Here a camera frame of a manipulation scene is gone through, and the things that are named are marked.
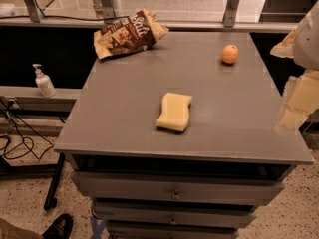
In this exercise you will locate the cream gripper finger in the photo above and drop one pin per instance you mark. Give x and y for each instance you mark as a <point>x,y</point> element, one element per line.
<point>284,49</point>
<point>300,100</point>

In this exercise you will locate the brown chip bag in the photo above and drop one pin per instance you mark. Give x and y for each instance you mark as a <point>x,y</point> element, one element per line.
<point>129,35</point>

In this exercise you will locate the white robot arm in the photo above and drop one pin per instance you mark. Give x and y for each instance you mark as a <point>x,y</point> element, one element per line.
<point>306,42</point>

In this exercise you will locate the yellow sponge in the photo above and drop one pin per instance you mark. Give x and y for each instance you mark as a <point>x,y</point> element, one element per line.
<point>174,112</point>

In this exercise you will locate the orange fruit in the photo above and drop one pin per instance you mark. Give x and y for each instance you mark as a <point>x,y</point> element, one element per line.
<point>229,54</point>

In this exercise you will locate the grey drawer cabinet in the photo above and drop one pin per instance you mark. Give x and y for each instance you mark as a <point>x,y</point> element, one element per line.
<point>232,131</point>

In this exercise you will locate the middle grey drawer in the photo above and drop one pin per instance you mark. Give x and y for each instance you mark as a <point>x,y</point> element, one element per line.
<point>173,214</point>

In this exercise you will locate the grey drawer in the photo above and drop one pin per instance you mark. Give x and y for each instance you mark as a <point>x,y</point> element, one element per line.
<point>177,188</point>
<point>173,214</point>
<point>134,231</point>

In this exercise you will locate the top grey drawer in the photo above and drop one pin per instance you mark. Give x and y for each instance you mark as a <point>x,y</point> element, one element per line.
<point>177,188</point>

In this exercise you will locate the bottom grey drawer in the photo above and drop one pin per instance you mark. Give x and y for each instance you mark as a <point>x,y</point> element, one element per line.
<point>134,231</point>

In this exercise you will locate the white pump bottle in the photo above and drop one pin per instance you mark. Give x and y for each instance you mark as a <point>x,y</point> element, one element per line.
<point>44,82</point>

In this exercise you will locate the black table leg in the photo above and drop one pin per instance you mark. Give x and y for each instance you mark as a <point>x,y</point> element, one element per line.
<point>51,201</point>

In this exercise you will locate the black shoe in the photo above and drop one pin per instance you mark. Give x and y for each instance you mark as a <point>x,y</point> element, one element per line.
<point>61,228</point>

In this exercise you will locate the tan trouser leg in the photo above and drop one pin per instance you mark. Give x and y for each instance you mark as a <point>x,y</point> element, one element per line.
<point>9,231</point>

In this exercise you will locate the grey metal frame rail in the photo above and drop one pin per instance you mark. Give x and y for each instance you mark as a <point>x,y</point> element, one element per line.
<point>228,15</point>

